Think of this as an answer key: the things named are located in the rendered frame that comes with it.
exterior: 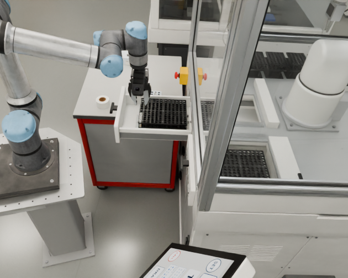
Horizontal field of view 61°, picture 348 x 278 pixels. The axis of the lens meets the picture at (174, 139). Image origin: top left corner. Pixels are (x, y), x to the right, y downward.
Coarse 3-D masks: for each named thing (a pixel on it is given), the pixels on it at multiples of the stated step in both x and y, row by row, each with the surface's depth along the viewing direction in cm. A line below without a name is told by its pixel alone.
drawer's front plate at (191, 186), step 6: (192, 138) 126; (192, 144) 123; (186, 150) 134; (192, 150) 121; (186, 156) 132; (192, 156) 119; (192, 162) 117; (192, 168) 115; (192, 174) 113; (192, 180) 111; (192, 186) 109; (192, 192) 108; (192, 198) 111; (192, 204) 114
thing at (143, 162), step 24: (96, 72) 183; (168, 72) 187; (96, 96) 167; (96, 120) 160; (96, 144) 175; (120, 144) 175; (144, 144) 175; (168, 144) 175; (96, 168) 192; (120, 168) 192; (144, 168) 192; (168, 168) 192
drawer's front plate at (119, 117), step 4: (124, 88) 146; (120, 92) 144; (124, 92) 145; (120, 96) 142; (124, 96) 146; (120, 100) 140; (124, 100) 147; (120, 104) 138; (124, 104) 147; (120, 108) 136; (124, 108) 148; (120, 112) 135; (124, 112) 148; (116, 116) 132; (120, 116) 135; (116, 120) 130; (120, 120) 136; (116, 124) 129; (120, 124) 136; (116, 128) 129; (116, 132) 131; (116, 136) 132; (116, 140) 134
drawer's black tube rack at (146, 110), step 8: (152, 104) 143; (160, 104) 144; (168, 104) 149; (176, 104) 145; (184, 104) 145; (144, 112) 139; (152, 112) 145; (160, 112) 141; (168, 112) 141; (176, 112) 141; (184, 112) 141; (144, 120) 140; (152, 120) 141; (160, 120) 137; (168, 120) 137; (176, 120) 137; (184, 120) 137; (152, 128) 137; (160, 128) 137; (168, 128) 138; (176, 128) 138; (184, 128) 138
